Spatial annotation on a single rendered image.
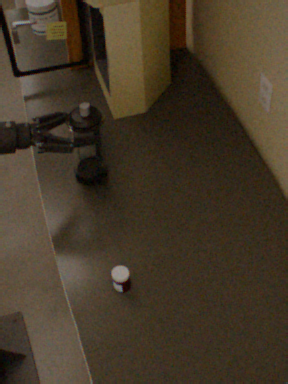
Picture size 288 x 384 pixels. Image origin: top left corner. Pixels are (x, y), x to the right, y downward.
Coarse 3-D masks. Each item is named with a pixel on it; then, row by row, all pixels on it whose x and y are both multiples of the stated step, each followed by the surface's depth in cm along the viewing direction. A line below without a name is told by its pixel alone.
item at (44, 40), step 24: (0, 0) 172; (24, 0) 173; (48, 0) 175; (72, 0) 176; (24, 24) 180; (48, 24) 182; (72, 24) 184; (24, 48) 187; (48, 48) 190; (72, 48) 192
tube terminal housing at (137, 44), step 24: (120, 0) 148; (144, 0) 153; (168, 0) 168; (120, 24) 154; (144, 24) 159; (168, 24) 175; (120, 48) 161; (144, 48) 165; (168, 48) 183; (96, 72) 200; (120, 72) 169; (144, 72) 172; (168, 72) 191; (120, 96) 177; (144, 96) 180
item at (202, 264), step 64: (192, 64) 205; (64, 128) 182; (128, 128) 180; (192, 128) 179; (64, 192) 164; (128, 192) 163; (192, 192) 162; (256, 192) 161; (64, 256) 148; (128, 256) 148; (192, 256) 147; (256, 256) 145; (128, 320) 135; (192, 320) 134; (256, 320) 132
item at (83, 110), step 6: (78, 108) 147; (84, 108) 142; (90, 108) 146; (96, 108) 147; (72, 114) 145; (78, 114) 145; (84, 114) 144; (90, 114) 145; (96, 114) 145; (72, 120) 144; (78, 120) 143; (84, 120) 143; (90, 120) 143; (96, 120) 144; (78, 126) 143; (84, 126) 143; (90, 126) 143
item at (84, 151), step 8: (72, 128) 144; (80, 128) 143; (88, 128) 143; (72, 136) 148; (80, 152) 151; (88, 152) 150; (96, 152) 152; (104, 152) 156; (80, 160) 153; (88, 160) 153; (96, 160) 154; (104, 160) 158; (80, 168) 156; (88, 168) 155; (96, 168) 156; (104, 168) 159; (88, 176) 158
